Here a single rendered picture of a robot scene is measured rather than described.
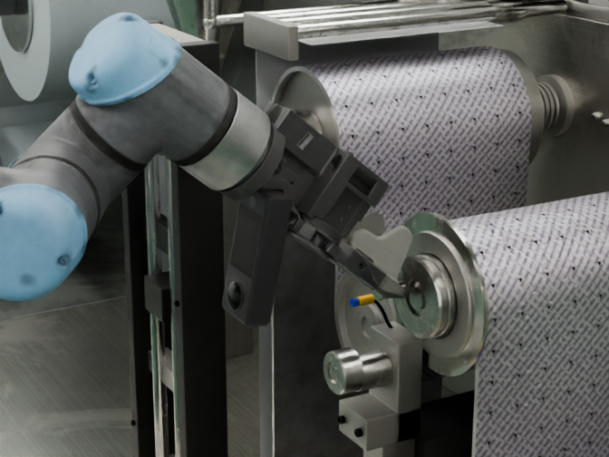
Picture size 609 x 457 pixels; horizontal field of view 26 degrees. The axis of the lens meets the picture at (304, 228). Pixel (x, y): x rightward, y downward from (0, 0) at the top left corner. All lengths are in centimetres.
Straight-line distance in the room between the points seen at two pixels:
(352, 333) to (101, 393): 57
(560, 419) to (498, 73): 39
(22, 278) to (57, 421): 88
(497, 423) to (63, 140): 46
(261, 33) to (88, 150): 40
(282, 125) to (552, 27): 55
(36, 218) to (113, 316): 122
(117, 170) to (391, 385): 36
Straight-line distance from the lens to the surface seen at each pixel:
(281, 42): 132
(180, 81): 99
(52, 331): 204
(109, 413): 177
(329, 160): 108
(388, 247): 113
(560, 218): 121
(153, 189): 144
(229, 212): 184
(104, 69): 97
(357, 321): 132
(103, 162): 100
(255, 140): 103
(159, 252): 146
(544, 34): 154
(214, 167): 102
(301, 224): 107
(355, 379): 118
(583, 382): 124
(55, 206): 88
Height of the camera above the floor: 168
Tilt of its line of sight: 18 degrees down
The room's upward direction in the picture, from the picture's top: straight up
